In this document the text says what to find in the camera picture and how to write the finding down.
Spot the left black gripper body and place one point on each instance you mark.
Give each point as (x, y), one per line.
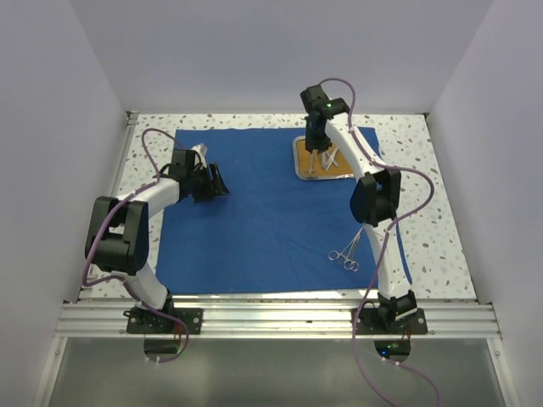
(202, 185)

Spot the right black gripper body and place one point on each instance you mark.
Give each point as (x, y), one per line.
(315, 139)

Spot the steel tray with orange mat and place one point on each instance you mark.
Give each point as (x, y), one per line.
(329, 165)

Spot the blue surgical drape cloth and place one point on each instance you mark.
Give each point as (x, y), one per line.
(272, 233)

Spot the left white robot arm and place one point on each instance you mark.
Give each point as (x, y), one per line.
(117, 245)

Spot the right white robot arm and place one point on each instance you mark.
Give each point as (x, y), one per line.
(373, 203)

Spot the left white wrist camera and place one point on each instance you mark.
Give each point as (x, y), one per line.
(200, 149)

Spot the aluminium mounting rail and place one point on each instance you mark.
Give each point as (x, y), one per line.
(290, 316)

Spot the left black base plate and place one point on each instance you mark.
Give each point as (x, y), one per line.
(168, 320)

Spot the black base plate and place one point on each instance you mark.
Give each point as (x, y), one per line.
(390, 316)
(168, 320)

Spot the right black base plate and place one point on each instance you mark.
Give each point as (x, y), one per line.
(390, 316)

